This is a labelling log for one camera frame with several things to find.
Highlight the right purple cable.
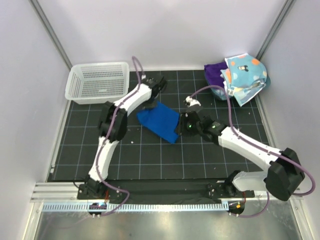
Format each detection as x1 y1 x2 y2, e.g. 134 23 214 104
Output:
187 85 316 218

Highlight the light blue cartoon towel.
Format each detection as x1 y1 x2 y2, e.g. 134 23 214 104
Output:
220 53 268 107

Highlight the white perforated plastic basket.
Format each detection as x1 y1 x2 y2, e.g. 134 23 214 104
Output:
64 61 130 105

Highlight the aluminium frame rail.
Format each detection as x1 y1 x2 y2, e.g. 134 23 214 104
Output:
31 178 305 203

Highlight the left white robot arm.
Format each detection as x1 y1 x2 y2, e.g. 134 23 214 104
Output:
79 75 168 200

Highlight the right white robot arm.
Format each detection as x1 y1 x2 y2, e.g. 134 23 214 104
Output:
175 104 305 201

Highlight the blue towel container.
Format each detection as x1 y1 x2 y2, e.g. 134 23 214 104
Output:
207 76 271 101

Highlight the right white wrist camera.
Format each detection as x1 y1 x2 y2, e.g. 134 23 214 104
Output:
184 96 202 108

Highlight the black grid mat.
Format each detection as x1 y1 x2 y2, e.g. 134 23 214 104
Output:
47 70 269 182

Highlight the white slotted cable duct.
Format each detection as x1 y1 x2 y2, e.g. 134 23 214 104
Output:
42 201 229 213

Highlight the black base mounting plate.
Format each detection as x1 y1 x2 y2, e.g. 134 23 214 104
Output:
77 178 255 204

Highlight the purple towel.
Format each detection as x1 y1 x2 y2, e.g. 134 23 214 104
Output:
204 61 228 88

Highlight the blue microfiber towel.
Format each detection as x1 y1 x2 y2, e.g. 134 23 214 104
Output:
136 101 180 144

